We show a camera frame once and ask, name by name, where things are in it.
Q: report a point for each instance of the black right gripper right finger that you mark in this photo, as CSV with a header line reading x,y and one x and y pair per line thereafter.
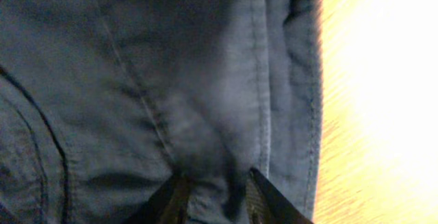
x,y
266,205

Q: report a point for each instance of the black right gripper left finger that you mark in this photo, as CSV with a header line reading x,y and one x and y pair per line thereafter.
x,y
168,205

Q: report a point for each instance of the navy blue shorts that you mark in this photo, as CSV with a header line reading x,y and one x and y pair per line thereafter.
x,y
102,101

